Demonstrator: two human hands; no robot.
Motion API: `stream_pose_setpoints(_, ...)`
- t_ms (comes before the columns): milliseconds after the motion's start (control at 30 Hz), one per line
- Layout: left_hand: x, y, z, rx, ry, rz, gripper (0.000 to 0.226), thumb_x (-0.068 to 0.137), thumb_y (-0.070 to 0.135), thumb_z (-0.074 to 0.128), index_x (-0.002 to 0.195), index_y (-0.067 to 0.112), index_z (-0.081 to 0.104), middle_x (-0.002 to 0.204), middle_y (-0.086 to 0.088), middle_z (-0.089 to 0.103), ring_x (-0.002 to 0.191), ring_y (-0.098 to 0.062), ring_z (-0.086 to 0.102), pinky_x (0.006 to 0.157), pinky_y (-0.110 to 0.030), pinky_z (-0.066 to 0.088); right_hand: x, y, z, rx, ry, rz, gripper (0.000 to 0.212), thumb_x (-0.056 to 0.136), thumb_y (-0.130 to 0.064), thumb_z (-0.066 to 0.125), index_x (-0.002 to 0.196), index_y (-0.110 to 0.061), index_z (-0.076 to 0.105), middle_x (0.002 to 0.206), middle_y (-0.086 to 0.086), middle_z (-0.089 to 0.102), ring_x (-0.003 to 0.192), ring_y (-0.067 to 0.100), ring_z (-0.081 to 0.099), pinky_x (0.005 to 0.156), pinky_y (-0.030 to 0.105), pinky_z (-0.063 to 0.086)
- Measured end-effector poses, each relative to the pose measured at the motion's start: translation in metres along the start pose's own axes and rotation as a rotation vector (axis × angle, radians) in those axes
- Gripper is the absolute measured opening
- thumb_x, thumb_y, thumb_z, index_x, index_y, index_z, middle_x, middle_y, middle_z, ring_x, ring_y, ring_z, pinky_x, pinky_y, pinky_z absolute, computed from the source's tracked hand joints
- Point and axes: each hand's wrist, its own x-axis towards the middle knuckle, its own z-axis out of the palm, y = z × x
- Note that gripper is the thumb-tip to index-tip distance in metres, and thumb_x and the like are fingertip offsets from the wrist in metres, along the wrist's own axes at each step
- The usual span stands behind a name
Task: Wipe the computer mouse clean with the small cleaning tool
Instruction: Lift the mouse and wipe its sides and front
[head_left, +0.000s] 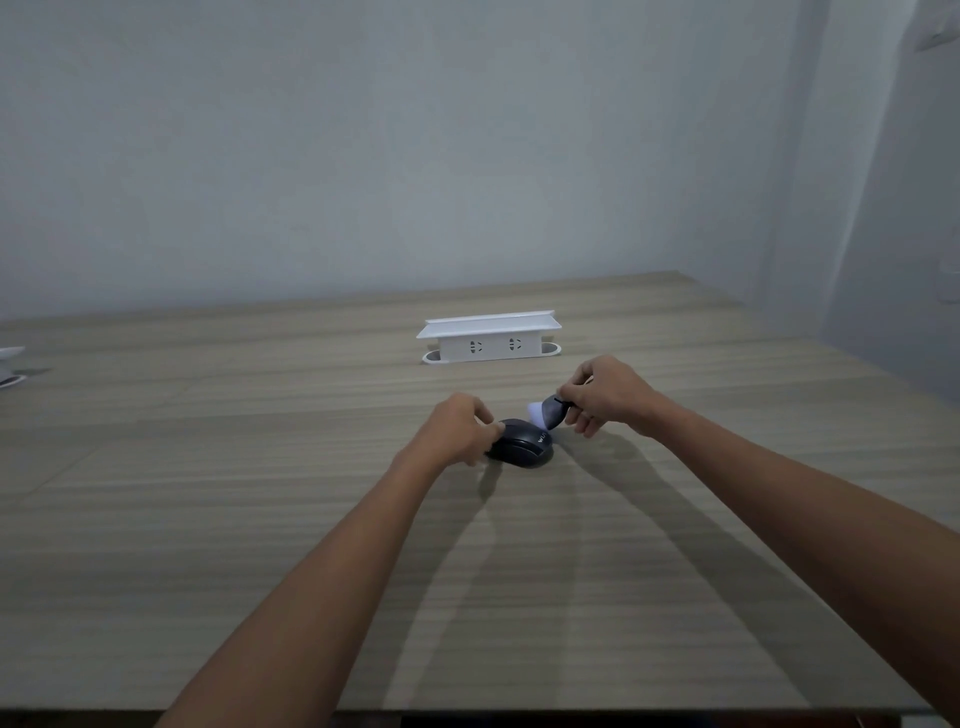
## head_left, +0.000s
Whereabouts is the white desktop power socket box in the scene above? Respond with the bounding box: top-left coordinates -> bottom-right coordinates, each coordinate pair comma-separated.
416,310 -> 563,366

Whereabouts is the person's right hand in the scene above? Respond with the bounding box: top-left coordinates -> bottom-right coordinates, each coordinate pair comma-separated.
558,355 -> 665,439

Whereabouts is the person's left hand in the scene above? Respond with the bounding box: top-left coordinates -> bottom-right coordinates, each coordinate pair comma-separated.
402,393 -> 506,471

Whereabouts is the person's left forearm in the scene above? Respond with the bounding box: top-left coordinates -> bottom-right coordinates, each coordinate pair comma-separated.
153,447 -> 444,728

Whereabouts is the person's right forearm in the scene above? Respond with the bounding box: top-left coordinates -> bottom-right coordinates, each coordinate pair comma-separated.
642,396 -> 960,728

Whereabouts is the black mouse battery cover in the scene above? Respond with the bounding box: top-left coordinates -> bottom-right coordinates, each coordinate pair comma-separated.
528,395 -> 577,432

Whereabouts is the black computer mouse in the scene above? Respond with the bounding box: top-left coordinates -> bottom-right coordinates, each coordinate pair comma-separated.
484,419 -> 555,470

